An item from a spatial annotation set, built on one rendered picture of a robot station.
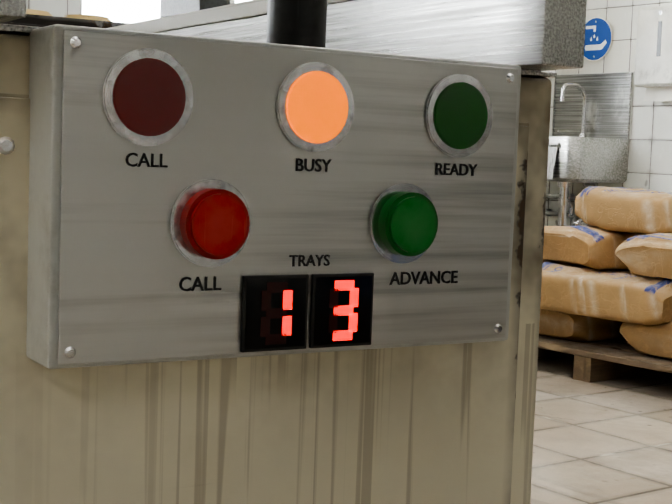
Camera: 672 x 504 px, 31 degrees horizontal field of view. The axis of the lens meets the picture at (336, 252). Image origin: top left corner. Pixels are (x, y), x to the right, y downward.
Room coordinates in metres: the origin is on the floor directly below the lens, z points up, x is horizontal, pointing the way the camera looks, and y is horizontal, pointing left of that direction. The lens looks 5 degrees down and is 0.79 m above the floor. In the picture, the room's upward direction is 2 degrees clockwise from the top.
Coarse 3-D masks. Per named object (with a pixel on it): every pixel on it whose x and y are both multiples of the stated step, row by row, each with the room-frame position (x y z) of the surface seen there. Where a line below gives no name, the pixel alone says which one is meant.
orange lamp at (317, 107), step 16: (304, 80) 0.54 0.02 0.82; (320, 80) 0.54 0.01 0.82; (336, 80) 0.55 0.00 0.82; (288, 96) 0.53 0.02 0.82; (304, 96) 0.54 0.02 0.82; (320, 96) 0.54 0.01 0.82; (336, 96) 0.55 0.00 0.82; (288, 112) 0.53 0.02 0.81; (304, 112) 0.54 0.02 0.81; (320, 112) 0.54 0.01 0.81; (336, 112) 0.55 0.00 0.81; (304, 128) 0.54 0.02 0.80; (320, 128) 0.54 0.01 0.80; (336, 128) 0.55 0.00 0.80
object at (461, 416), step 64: (320, 0) 0.64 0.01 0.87; (0, 64) 0.50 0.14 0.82; (0, 128) 0.50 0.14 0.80; (0, 192) 0.50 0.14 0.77; (0, 256) 0.50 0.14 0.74; (512, 256) 0.64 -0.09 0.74; (0, 320) 0.50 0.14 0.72; (512, 320) 0.65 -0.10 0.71; (0, 384) 0.50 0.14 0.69; (64, 384) 0.52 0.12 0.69; (128, 384) 0.53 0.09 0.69; (192, 384) 0.55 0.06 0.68; (256, 384) 0.57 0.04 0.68; (320, 384) 0.58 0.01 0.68; (384, 384) 0.60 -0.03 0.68; (448, 384) 0.62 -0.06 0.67; (512, 384) 0.65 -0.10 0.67; (0, 448) 0.50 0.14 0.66; (64, 448) 0.52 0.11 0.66; (128, 448) 0.53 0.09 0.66; (192, 448) 0.55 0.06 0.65; (256, 448) 0.57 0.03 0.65; (320, 448) 0.58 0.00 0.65; (384, 448) 0.60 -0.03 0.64; (448, 448) 0.63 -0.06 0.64; (512, 448) 0.65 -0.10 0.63
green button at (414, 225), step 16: (400, 192) 0.57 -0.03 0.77; (384, 208) 0.56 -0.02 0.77; (400, 208) 0.56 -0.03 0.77; (416, 208) 0.56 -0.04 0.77; (432, 208) 0.57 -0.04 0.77; (384, 224) 0.56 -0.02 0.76; (400, 224) 0.56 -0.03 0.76; (416, 224) 0.56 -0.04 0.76; (432, 224) 0.57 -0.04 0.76; (384, 240) 0.56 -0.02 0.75; (400, 240) 0.56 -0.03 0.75; (416, 240) 0.56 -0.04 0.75; (432, 240) 0.57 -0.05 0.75
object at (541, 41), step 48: (336, 0) 0.78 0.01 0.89; (384, 0) 0.74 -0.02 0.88; (432, 0) 0.70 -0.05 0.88; (480, 0) 0.66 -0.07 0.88; (528, 0) 0.62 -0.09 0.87; (576, 0) 0.62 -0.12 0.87; (336, 48) 0.78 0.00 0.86; (384, 48) 0.74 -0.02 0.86; (432, 48) 0.69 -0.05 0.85; (480, 48) 0.66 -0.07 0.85; (528, 48) 0.62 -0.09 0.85; (576, 48) 0.62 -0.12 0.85
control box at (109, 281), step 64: (64, 64) 0.48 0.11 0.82; (192, 64) 0.51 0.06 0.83; (256, 64) 0.53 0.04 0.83; (320, 64) 0.54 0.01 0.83; (384, 64) 0.56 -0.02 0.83; (448, 64) 0.58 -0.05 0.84; (64, 128) 0.48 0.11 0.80; (192, 128) 0.51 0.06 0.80; (256, 128) 0.53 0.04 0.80; (384, 128) 0.56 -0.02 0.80; (512, 128) 0.60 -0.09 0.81; (64, 192) 0.48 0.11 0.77; (128, 192) 0.50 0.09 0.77; (192, 192) 0.51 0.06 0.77; (256, 192) 0.53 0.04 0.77; (320, 192) 0.55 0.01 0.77; (384, 192) 0.56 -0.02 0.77; (448, 192) 0.58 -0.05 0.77; (512, 192) 0.61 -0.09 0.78; (64, 256) 0.48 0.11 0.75; (128, 256) 0.50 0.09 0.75; (192, 256) 0.51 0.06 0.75; (256, 256) 0.53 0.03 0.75; (320, 256) 0.55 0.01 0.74; (384, 256) 0.56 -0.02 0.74; (448, 256) 0.59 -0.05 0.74; (64, 320) 0.49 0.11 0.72; (128, 320) 0.50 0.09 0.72; (192, 320) 0.51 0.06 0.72; (256, 320) 0.53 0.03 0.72; (320, 320) 0.55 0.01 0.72; (384, 320) 0.57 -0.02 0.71; (448, 320) 0.59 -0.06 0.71
